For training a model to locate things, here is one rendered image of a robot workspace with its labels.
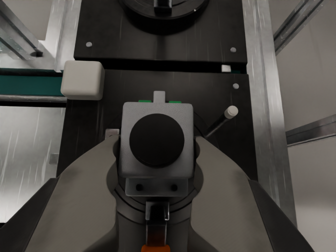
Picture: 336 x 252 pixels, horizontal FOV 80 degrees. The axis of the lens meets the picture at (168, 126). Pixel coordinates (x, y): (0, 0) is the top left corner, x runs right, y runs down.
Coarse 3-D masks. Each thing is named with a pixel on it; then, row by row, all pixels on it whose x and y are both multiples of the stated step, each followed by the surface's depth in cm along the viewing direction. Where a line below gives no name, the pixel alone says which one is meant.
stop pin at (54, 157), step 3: (51, 153) 24; (54, 153) 24; (57, 153) 24; (51, 156) 24; (54, 156) 24; (57, 156) 24; (51, 159) 24; (54, 159) 24; (57, 159) 24; (51, 162) 24; (54, 162) 24; (57, 162) 24
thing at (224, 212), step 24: (216, 168) 10; (240, 168) 10; (216, 192) 8; (240, 192) 8; (192, 216) 7; (216, 216) 7; (240, 216) 7; (192, 240) 7; (216, 240) 7; (240, 240) 7; (264, 240) 7
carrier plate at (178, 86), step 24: (120, 72) 27; (144, 72) 27; (168, 72) 27; (192, 72) 27; (120, 96) 26; (144, 96) 26; (168, 96) 26; (192, 96) 26; (216, 96) 27; (240, 96) 27; (72, 120) 25; (96, 120) 25; (240, 120) 26; (72, 144) 24; (96, 144) 24; (240, 144) 25; (120, 216) 23; (120, 240) 22; (144, 240) 22; (168, 240) 22
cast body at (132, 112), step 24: (144, 120) 11; (168, 120) 11; (192, 120) 12; (120, 144) 12; (144, 144) 11; (168, 144) 11; (192, 144) 12; (120, 168) 11; (144, 168) 11; (168, 168) 11; (192, 168) 12; (144, 192) 14; (168, 192) 14
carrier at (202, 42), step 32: (96, 0) 30; (128, 0) 27; (192, 0) 28; (224, 0) 30; (96, 32) 28; (128, 32) 28; (160, 32) 29; (192, 32) 29; (224, 32) 29; (128, 64) 29; (160, 64) 29; (192, 64) 29; (224, 64) 28
